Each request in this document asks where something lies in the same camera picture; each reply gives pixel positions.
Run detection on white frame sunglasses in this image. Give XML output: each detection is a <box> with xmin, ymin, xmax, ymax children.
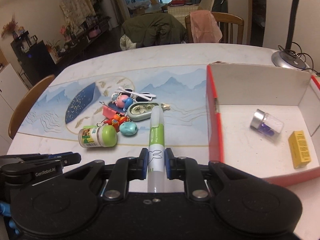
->
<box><xmin>115</xmin><ymin>87</ymin><xmax>157</xmax><ymax>102</ymax></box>

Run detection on red orange toy keychain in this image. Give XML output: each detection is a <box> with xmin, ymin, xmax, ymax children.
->
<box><xmin>97</xmin><ymin>114</ymin><xmax>130</xmax><ymax>132</ymax></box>

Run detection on wooden chair at left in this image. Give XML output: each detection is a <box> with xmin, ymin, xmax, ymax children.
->
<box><xmin>8</xmin><ymin>75</ymin><xmax>55</xmax><ymax>139</ymax></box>

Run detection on small yellow box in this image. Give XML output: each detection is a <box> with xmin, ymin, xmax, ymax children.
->
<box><xmin>288</xmin><ymin>131</ymin><xmax>311</xmax><ymax>169</ymax></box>

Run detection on pink cloth on chair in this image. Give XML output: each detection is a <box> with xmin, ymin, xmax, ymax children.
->
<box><xmin>190</xmin><ymin>10</ymin><xmax>222</xmax><ymax>43</ymax></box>

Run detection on grey correction tape dispenser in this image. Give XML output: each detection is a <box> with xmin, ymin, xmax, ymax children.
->
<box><xmin>127</xmin><ymin>102</ymin><xmax>159</xmax><ymax>121</ymax></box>

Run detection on blue mountain table mat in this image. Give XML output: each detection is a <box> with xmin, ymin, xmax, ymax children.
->
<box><xmin>18</xmin><ymin>65</ymin><xmax>208</xmax><ymax>147</ymax></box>

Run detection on wooden chair with pink cloth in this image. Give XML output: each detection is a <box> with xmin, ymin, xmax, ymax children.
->
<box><xmin>184</xmin><ymin>12</ymin><xmax>244</xmax><ymax>44</ymax></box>

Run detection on dark tv cabinet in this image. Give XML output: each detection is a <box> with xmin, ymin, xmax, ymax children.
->
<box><xmin>10</xmin><ymin>18</ymin><xmax>109</xmax><ymax>86</ymax></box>

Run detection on clear jar silver lid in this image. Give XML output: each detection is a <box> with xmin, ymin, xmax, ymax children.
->
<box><xmin>250</xmin><ymin>109</ymin><xmax>284</xmax><ymax>141</ymax></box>

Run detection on green lidded small jar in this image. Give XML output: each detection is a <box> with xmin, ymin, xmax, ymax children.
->
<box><xmin>78</xmin><ymin>125</ymin><xmax>118</xmax><ymax>148</ymax></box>

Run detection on teal egg-shaped sharpener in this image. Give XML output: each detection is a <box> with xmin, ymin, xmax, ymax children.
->
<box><xmin>119</xmin><ymin>121</ymin><xmax>138</xmax><ymax>137</ymax></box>

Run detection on silver desk lamp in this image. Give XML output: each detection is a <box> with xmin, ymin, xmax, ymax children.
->
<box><xmin>271</xmin><ymin>0</ymin><xmax>307</xmax><ymax>70</ymax></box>

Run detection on black lamp cable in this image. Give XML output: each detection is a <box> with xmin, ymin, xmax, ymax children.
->
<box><xmin>277</xmin><ymin>42</ymin><xmax>320</xmax><ymax>75</ymax></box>

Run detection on green white glue pen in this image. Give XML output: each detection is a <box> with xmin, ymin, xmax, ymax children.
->
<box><xmin>148</xmin><ymin>106</ymin><xmax>165</xmax><ymax>193</ymax></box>

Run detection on olive green jacket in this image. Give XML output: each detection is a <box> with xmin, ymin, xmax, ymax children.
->
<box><xmin>119</xmin><ymin>13</ymin><xmax>188</xmax><ymax>51</ymax></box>

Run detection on red white cardboard box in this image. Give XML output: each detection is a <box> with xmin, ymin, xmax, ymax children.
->
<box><xmin>206</xmin><ymin>63</ymin><xmax>319</xmax><ymax>186</ymax></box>

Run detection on pink pig toy figure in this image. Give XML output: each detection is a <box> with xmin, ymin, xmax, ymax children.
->
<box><xmin>111</xmin><ymin>93</ymin><xmax>133</xmax><ymax>112</ymax></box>

